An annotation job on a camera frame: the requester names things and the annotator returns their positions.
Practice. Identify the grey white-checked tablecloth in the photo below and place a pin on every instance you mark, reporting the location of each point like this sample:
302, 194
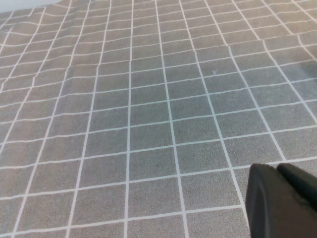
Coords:
148, 111

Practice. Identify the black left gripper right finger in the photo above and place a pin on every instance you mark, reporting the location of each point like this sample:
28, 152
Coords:
302, 186

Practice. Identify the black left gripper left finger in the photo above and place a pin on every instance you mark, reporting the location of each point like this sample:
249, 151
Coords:
272, 210

